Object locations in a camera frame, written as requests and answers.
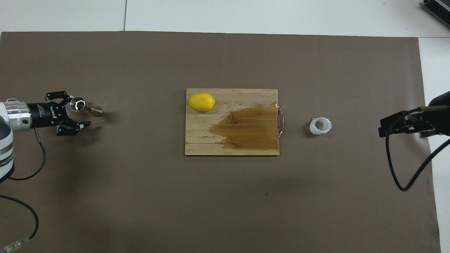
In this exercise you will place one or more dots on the steel double jigger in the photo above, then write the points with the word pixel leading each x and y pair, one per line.
pixel 95 110

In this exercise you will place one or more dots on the grey ribbed device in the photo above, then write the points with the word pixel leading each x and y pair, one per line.
pixel 439 7

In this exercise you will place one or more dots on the small clear plastic cup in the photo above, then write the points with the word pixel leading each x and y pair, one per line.
pixel 325 128

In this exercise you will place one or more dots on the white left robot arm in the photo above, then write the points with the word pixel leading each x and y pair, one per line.
pixel 5 140

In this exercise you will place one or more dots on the brown paper table mat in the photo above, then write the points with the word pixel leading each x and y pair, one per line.
pixel 140 211

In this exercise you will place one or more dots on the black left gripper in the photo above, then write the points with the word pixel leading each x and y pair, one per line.
pixel 44 114

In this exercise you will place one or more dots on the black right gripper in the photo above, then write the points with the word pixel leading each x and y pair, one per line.
pixel 441 116

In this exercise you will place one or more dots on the stained wooden cutting board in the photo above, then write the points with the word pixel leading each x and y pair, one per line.
pixel 211 140

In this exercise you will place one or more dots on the yellow lemon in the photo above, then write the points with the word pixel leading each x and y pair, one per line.
pixel 201 102

